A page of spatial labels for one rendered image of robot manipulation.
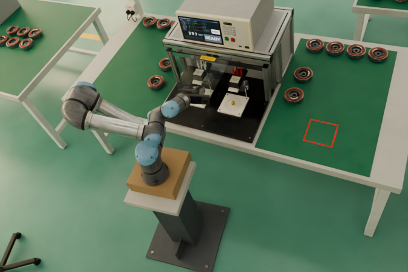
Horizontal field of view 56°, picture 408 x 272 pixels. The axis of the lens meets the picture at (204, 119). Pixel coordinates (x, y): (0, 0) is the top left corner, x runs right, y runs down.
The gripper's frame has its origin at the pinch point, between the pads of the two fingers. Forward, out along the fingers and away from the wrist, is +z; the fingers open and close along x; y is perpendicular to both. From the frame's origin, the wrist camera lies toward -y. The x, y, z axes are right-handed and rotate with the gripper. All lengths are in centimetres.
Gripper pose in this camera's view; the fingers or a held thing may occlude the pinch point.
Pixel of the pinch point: (204, 90)
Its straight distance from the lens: 206.9
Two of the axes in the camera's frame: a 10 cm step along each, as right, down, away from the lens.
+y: -8.9, -2.2, 3.9
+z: 4.5, -3.5, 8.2
